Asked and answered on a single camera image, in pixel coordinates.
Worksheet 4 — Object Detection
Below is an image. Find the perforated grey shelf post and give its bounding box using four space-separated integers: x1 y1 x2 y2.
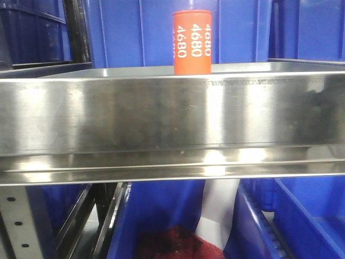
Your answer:
1 186 44 258

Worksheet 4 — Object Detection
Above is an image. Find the orange cylindrical capacitor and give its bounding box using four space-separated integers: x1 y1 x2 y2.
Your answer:
173 10 212 75

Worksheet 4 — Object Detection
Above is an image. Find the blue bin with red contents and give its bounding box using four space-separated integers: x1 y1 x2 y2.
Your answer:
106 179 227 259

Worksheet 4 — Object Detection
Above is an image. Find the dark blue bin upper left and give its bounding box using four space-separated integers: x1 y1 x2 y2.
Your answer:
1 1 72 65

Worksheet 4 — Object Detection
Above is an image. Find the black shelf upright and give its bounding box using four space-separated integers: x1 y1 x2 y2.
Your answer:
63 0 91 63

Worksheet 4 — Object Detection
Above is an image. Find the blue bin upper right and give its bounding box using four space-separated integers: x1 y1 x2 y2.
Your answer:
269 1 344 62

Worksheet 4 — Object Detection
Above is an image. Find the red mesh material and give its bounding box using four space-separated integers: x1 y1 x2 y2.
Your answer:
134 225 225 258

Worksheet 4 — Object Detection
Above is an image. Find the blue bin behind capacitor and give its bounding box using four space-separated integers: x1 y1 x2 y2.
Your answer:
84 1 272 68

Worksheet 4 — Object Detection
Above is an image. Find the blue bin lower right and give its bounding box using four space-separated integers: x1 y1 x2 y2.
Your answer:
224 176 344 258

